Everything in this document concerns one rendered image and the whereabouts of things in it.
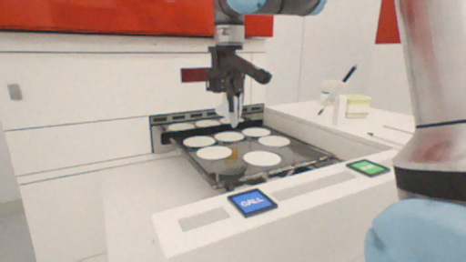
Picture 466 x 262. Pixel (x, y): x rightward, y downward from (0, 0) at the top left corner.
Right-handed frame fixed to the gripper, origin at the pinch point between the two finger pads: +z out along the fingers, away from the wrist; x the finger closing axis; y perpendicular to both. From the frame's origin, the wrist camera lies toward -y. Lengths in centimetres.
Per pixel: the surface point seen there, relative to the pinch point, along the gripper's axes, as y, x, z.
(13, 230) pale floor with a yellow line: 172, -24, 100
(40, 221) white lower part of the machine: 53, 22, 30
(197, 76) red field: 21.0, -16.1, -10.0
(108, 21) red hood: 33.8, 6.4, -25.8
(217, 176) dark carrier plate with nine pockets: -1.0, 14.0, 9.2
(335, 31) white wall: -8, -284, -38
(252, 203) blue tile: -15.1, 31.2, 2.7
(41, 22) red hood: 43, 18, -25
